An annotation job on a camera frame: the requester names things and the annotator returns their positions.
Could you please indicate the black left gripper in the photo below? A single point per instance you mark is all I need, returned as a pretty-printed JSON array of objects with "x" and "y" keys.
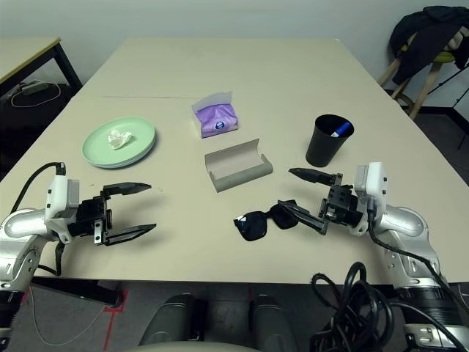
[{"x": 89, "y": 218}]

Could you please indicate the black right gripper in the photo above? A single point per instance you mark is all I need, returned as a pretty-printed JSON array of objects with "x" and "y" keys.
[{"x": 340, "y": 205}]

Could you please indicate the black sunglasses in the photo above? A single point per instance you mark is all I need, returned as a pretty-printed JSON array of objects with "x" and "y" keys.
[{"x": 254, "y": 227}]

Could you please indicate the light green plate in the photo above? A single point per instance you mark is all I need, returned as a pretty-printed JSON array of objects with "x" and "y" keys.
[{"x": 95, "y": 146}]

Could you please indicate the white tissue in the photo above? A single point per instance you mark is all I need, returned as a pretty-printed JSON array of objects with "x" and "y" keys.
[{"x": 119, "y": 139}]

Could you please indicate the grey glasses case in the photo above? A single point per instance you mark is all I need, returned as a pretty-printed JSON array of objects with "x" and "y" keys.
[{"x": 234, "y": 172}]

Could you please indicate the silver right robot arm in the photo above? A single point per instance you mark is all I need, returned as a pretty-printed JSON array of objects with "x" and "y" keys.
[{"x": 410, "y": 227}]

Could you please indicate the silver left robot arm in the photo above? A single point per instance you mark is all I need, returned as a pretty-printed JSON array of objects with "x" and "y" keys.
[{"x": 18, "y": 227}]

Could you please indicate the black cup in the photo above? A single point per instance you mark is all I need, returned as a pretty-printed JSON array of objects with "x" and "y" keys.
[{"x": 322, "y": 150}]

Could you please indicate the light blue plate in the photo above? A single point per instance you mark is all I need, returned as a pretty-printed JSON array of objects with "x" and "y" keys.
[{"x": 143, "y": 158}]

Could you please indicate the blue marker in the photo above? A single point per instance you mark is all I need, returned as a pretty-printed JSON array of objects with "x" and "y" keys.
[{"x": 341, "y": 129}]

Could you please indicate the black table foot bar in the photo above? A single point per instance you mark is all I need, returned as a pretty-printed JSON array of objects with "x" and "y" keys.
[{"x": 84, "y": 291}]

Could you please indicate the grey robot left leg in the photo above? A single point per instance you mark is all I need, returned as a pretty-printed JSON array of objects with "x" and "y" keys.
[{"x": 172, "y": 322}]

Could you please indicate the grey robot leg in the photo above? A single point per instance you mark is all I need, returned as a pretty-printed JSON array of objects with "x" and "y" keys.
[
  {"x": 172, "y": 322},
  {"x": 275, "y": 326}
]

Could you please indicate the purple tissue pack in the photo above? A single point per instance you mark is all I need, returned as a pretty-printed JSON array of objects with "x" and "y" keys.
[{"x": 216, "y": 117}]

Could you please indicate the grey robot right leg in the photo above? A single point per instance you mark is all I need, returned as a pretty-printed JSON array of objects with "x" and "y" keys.
[{"x": 275, "y": 326}]

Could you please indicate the grey robot torso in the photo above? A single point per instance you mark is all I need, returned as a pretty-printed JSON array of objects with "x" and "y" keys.
[{"x": 198, "y": 348}]

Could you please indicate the grey power strip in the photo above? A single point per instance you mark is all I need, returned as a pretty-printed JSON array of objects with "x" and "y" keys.
[{"x": 34, "y": 87}]

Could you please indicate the black tripod stand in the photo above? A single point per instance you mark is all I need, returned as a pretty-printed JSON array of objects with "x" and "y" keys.
[{"x": 447, "y": 80}]

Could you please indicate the black jacket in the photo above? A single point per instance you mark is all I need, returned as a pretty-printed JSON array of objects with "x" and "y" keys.
[{"x": 425, "y": 33}]

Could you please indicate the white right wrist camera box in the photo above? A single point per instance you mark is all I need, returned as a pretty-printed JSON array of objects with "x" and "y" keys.
[{"x": 373, "y": 187}]

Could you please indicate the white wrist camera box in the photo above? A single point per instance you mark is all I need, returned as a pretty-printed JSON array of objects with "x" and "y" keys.
[
  {"x": 58, "y": 198},
  {"x": 373, "y": 187}
]

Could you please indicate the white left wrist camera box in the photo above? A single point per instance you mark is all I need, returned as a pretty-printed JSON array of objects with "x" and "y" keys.
[{"x": 58, "y": 198}]

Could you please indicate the beige side table black frame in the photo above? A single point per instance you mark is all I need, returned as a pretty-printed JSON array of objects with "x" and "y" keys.
[{"x": 22, "y": 51}]

